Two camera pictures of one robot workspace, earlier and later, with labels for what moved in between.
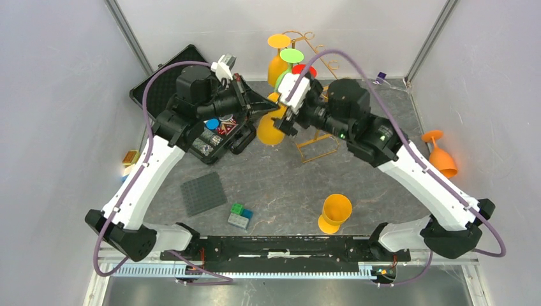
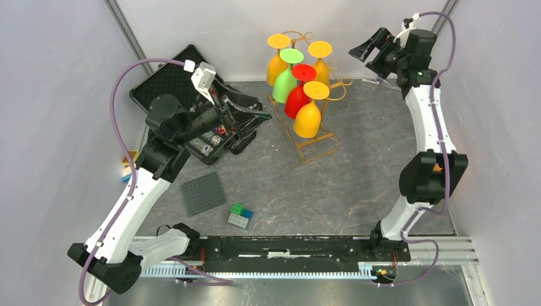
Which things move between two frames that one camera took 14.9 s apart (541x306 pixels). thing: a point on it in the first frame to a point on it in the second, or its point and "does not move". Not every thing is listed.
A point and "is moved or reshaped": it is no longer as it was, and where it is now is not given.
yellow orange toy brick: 131,157 does not move
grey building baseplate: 201,194 does not move
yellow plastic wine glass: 276,67 does not move
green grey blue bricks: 239,217 does not move
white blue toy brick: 127,171 does not move
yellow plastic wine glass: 267,132 is moved or reshaped
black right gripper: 286,125 to 379,39
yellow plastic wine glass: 337,208 to 321,50
